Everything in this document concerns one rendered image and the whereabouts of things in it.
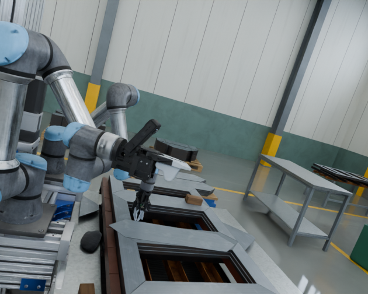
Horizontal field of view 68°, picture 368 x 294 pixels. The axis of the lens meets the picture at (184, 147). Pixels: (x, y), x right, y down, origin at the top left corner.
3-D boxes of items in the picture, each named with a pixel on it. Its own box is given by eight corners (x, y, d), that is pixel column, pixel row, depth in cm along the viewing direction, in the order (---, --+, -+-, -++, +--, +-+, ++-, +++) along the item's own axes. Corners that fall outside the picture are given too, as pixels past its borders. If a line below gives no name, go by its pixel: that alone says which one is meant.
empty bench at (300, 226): (242, 199, 524) (259, 153, 506) (273, 205, 545) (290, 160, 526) (288, 247, 384) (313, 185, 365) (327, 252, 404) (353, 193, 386)
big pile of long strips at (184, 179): (202, 181, 291) (204, 176, 289) (218, 198, 254) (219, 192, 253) (128, 168, 262) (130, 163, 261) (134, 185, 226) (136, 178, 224)
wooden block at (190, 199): (198, 202, 211) (201, 196, 210) (201, 206, 205) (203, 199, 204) (184, 199, 208) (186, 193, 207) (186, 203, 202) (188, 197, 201)
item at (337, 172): (298, 192, 711) (311, 161, 695) (346, 202, 760) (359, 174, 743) (321, 207, 632) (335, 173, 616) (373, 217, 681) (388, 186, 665)
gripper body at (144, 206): (135, 212, 148) (141, 191, 145) (133, 204, 156) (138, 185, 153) (148, 213, 151) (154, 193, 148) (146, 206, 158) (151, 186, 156)
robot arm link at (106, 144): (113, 132, 81) (100, 131, 72) (127, 137, 80) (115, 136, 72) (105, 156, 81) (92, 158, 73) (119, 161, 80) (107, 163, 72)
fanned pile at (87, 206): (97, 197, 211) (98, 192, 211) (97, 224, 175) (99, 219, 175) (80, 195, 207) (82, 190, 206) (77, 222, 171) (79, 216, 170)
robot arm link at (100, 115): (49, 136, 153) (122, 77, 139) (66, 133, 167) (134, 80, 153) (61, 154, 153) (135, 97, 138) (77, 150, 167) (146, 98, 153)
